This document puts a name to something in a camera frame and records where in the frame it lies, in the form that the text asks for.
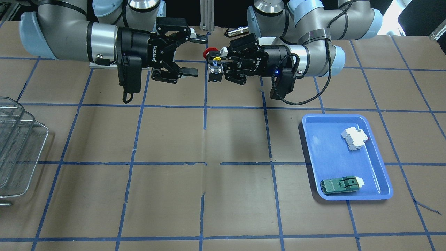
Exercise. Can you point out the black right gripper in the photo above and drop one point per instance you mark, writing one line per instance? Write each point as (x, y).
(135, 42)

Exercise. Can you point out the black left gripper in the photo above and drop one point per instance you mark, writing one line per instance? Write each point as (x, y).
(275, 58)

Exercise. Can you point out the red emergency push button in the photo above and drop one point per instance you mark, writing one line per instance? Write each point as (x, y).
(214, 62)

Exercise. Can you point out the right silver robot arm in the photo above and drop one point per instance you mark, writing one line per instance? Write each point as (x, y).
(77, 30)

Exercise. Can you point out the blue plastic tray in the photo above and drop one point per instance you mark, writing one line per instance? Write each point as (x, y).
(331, 158)

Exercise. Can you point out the white circuit breaker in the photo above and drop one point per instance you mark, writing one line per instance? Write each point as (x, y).
(355, 138)

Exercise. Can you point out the green terminal block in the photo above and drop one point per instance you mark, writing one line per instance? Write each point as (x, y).
(341, 185)

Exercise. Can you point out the aluminium frame post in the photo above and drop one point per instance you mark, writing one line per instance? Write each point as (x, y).
(207, 8)

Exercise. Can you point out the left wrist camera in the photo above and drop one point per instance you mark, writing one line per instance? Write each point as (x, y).
(284, 83)

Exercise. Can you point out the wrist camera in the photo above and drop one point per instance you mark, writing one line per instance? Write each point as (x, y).
(129, 73)
(284, 83)

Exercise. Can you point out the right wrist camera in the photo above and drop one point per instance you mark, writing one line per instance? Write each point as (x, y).
(129, 73)

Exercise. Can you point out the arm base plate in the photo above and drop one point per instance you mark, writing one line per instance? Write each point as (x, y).
(114, 65)

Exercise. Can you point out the silver wire mesh shelf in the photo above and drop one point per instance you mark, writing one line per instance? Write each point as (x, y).
(22, 139)

